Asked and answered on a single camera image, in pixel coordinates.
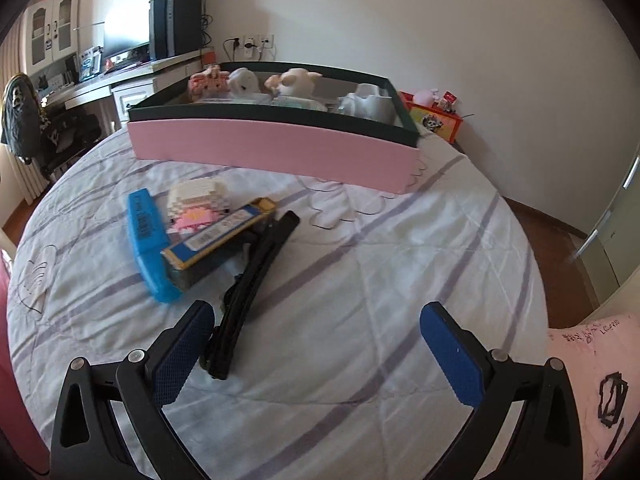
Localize computer monitor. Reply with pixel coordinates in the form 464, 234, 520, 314
103, 2, 150, 58

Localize black folding tool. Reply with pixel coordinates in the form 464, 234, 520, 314
200, 210, 299, 380

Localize white desk with drawers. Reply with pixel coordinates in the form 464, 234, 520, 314
43, 48, 216, 136

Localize white plug-in device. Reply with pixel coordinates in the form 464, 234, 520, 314
336, 84, 396, 125

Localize blue rectangular case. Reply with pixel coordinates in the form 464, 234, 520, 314
127, 188, 181, 304

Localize dark blue gold-edged box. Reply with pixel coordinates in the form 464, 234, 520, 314
162, 197, 277, 292

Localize pink pig figurine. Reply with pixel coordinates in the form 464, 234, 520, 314
265, 67, 322, 99

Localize clear plastic case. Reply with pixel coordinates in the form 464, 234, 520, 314
270, 96, 328, 112

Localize pink brick comb figure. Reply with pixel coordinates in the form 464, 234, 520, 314
188, 65, 230, 102

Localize black computer tower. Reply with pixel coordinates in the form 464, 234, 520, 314
149, 0, 202, 61

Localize pink bed blanket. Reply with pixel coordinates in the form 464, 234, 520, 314
1, 261, 50, 479

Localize white round plush toy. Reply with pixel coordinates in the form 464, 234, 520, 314
228, 67, 260, 96

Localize black office chair with jacket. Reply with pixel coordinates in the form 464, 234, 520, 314
1, 74, 102, 180

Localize red cartoon storage box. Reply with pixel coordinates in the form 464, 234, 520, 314
399, 89, 463, 144

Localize striped white bed cover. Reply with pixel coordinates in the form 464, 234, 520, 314
8, 131, 548, 479

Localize white pink brick figure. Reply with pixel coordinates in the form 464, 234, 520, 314
166, 178, 231, 234

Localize pink pillow with writing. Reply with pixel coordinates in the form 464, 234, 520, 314
548, 313, 639, 479

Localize white glass-door cabinet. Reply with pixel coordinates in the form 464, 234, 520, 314
21, 0, 79, 76

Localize pink storage box dark rim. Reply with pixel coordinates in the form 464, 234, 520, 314
128, 62, 420, 194

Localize wall power outlets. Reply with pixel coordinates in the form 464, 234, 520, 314
222, 35, 277, 62

